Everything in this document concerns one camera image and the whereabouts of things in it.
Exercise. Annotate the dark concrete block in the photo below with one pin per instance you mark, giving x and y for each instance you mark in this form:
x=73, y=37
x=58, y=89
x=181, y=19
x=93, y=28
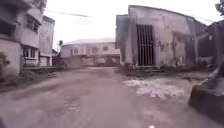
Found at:
x=208, y=100

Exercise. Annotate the weathered grey concrete building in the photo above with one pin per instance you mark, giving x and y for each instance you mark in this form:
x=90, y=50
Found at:
x=166, y=36

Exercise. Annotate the brown dirt road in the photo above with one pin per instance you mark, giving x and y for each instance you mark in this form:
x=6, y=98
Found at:
x=96, y=100

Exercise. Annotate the pale multi-storey building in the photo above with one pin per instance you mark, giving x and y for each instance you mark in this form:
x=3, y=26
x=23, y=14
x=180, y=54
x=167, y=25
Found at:
x=20, y=36

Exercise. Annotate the pale rubble patch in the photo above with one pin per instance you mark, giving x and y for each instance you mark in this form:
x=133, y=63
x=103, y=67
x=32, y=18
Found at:
x=156, y=87

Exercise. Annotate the robot's own part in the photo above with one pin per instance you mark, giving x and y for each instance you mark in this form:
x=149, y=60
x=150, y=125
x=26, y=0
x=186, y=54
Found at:
x=151, y=126

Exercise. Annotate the dark building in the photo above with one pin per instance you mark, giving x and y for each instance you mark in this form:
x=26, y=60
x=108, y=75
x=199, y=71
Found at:
x=213, y=41

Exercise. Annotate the weedy verge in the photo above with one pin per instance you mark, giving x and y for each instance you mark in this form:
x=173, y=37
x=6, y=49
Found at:
x=30, y=76

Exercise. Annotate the long low pale building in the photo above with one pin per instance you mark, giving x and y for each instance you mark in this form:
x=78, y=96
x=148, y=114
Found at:
x=90, y=51

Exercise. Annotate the pale building with flat roof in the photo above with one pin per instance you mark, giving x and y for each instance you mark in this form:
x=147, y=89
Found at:
x=46, y=41

